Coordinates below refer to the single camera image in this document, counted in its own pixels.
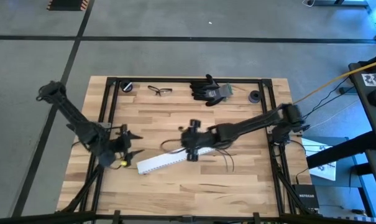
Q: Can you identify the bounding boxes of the black grey work glove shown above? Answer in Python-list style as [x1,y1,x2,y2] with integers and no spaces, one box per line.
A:
[192,90,229,108]
[189,73,234,100]

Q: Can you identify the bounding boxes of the white printed label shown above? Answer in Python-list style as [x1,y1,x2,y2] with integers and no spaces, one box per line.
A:
[360,73,376,88]

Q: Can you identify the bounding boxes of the yellow hanging cord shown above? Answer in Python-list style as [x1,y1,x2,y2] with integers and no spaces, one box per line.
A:
[293,58,376,105]

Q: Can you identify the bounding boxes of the black orange striped mat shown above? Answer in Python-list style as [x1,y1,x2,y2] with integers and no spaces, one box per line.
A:
[46,0,90,12]

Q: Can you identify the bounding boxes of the white printed paper sheet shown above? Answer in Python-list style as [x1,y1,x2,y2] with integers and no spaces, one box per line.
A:
[300,136,337,182]

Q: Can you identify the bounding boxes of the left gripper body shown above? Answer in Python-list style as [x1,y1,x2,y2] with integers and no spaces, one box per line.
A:
[99,136,132,167]

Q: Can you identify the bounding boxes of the white slotted cable duct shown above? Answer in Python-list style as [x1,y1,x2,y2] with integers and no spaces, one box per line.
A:
[136,146,216,175]

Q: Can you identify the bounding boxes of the black Netgear network switch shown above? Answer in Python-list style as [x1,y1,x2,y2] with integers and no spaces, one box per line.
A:
[291,184,321,215]

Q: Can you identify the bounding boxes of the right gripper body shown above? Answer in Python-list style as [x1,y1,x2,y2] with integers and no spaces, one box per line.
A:
[180,128,221,152]

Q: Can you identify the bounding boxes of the white duct cover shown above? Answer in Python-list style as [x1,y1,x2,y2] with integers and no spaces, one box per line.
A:
[136,146,216,174]

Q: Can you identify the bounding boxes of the clear safety glasses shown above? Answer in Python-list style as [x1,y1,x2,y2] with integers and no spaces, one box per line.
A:
[147,85,173,97]

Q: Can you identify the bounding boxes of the black aluminium table frame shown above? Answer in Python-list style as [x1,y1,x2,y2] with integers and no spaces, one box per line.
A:
[0,77,376,224]

